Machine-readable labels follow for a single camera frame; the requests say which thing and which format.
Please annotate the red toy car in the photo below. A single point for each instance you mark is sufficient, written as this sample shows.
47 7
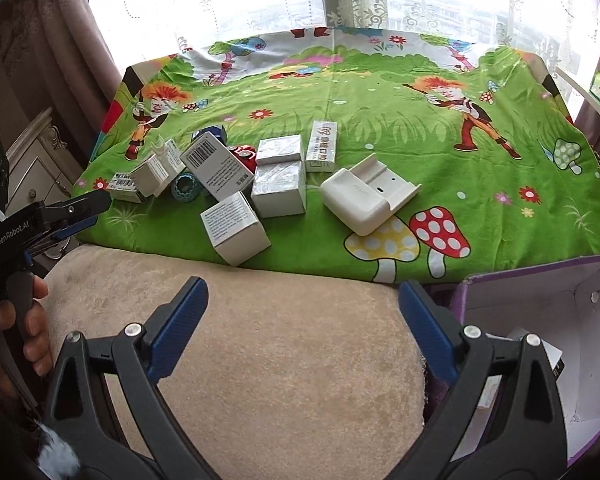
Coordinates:
245 155

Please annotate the white cube box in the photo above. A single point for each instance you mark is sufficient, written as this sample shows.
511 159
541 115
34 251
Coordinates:
237 232

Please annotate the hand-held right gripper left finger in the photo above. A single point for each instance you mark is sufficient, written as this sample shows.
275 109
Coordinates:
180 332

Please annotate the white box with black end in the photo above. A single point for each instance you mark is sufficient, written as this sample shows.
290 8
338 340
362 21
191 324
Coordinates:
525 342

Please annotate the small white green-label box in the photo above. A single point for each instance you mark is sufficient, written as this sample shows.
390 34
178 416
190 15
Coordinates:
125 187

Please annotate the person's left hand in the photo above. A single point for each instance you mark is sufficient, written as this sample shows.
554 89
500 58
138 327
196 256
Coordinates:
36 340

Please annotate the purple cardboard box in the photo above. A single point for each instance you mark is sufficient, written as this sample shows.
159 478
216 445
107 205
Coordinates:
555 300

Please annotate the tall white printed box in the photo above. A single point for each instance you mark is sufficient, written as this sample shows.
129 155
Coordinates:
322 147

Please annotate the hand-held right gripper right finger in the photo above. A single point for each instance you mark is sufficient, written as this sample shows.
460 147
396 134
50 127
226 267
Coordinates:
427 332

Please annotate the sheer white lace curtain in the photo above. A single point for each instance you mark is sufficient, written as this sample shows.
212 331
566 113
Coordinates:
205 0

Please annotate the white carved nightstand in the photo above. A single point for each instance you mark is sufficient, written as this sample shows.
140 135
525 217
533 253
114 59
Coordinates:
35 170

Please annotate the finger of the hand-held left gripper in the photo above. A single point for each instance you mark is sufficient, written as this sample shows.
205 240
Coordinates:
75 225
85 204

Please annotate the small white printed box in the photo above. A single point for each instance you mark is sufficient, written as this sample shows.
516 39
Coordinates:
155 175

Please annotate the white plastic device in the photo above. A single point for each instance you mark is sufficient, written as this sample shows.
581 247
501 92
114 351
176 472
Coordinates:
360 200

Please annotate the green cartoon printed blanket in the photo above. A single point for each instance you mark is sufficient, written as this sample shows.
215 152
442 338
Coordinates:
380 110

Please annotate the blue toy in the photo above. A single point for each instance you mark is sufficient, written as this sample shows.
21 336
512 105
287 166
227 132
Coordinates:
212 134

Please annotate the white box with barcode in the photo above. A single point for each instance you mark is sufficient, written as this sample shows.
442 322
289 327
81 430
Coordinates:
215 165

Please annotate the white side table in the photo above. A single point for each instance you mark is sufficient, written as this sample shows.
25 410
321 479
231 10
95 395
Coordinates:
580 87

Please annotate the cellophane white box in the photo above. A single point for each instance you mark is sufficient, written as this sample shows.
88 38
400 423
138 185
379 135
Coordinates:
280 190
279 149

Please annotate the white plastic tube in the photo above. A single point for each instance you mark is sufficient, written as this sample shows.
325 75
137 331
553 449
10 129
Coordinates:
162 149

